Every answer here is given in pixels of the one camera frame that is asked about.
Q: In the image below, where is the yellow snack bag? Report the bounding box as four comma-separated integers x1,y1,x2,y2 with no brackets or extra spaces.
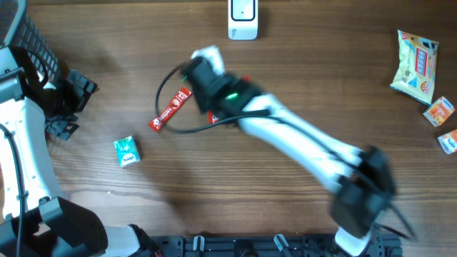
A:
390,30,439,106

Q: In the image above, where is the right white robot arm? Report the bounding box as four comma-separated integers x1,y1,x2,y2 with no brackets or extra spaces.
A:
181,57,396,256

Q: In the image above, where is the red candy bag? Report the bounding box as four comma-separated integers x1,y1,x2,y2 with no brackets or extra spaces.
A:
206,111,221,124

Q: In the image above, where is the white barcode scanner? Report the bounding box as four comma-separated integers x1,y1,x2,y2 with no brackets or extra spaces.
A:
228,0,258,41

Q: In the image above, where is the teal tissue pack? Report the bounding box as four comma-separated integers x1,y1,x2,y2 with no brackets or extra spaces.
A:
114,136,141,168

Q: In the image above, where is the red coffee stick sachet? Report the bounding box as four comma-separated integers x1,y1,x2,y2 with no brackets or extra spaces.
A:
149,87,192,132

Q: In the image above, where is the orange tissue pack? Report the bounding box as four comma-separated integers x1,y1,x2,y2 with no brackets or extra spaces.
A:
423,96,456,127
438,129,457,154

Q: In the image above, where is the black wire mesh basket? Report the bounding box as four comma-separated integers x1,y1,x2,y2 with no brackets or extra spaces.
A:
1,0,61,82

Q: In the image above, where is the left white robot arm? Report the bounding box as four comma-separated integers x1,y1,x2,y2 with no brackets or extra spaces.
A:
1,46,162,256

